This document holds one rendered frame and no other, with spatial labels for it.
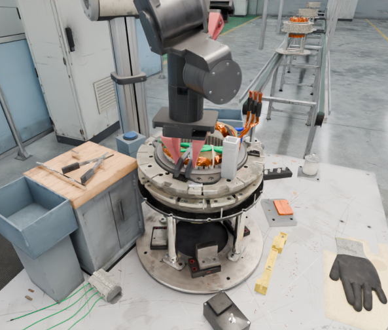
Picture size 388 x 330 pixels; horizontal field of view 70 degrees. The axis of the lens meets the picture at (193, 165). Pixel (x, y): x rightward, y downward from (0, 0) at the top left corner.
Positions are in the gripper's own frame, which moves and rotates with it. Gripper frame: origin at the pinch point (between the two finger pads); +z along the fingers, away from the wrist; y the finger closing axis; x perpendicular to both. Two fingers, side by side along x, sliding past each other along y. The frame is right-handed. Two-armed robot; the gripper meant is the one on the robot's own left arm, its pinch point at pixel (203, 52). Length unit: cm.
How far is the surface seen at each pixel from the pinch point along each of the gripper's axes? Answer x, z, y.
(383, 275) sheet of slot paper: 19, 51, 52
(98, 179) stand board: -3.4, 30.3, -21.3
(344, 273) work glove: 16, 51, 42
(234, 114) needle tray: 45.0, 12.9, 4.0
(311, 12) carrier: 457, -154, 68
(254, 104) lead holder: 7.2, 9.4, 11.6
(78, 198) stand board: -9.9, 33.2, -21.8
